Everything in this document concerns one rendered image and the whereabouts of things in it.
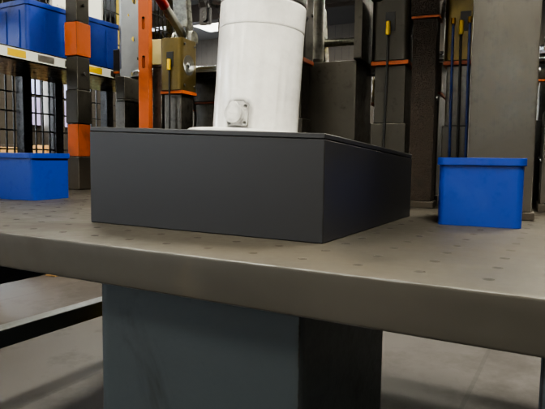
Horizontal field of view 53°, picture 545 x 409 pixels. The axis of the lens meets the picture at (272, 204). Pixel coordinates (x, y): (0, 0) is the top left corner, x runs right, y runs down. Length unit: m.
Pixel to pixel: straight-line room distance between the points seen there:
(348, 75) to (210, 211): 0.50
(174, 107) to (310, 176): 0.76
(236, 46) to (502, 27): 0.39
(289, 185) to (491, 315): 0.26
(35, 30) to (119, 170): 0.85
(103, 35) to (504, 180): 1.21
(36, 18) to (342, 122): 0.83
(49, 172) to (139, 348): 0.51
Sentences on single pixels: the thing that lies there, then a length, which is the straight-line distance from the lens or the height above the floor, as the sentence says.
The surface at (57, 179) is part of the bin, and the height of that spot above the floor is 0.74.
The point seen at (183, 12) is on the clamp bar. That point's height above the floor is 1.11.
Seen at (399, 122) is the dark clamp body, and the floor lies 0.85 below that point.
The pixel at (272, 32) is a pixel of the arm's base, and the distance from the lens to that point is 0.74.
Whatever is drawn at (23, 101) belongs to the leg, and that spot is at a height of 0.93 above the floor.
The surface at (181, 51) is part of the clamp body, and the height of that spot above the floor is 1.02.
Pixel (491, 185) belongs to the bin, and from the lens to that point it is 0.76.
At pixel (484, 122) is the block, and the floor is 0.84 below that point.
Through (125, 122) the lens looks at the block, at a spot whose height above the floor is 0.88.
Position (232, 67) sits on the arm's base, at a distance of 0.75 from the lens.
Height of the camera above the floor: 0.79
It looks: 5 degrees down
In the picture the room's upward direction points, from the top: 1 degrees clockwise
